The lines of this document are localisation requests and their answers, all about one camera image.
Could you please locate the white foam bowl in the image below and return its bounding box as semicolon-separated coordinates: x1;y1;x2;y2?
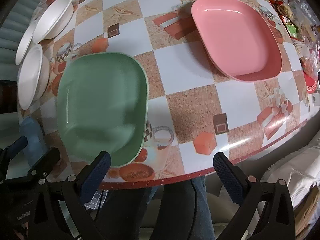
15;21;37;66
32;0;74;43
17;44;50;110

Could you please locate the green square plate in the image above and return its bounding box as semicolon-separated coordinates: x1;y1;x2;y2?
56;53;149;167

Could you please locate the pink square plate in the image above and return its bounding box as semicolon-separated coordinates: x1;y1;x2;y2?
191;0;283;82

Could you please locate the blue checkered cloth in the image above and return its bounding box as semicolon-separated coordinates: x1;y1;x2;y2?
85;190;108;210

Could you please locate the white fabric cushion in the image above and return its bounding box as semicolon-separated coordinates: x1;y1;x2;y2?
261;139;319;208

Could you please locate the teal curtain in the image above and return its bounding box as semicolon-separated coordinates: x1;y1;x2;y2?
0;0;51;136

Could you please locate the clutter of packets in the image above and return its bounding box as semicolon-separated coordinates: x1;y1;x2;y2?
269;0;319;101

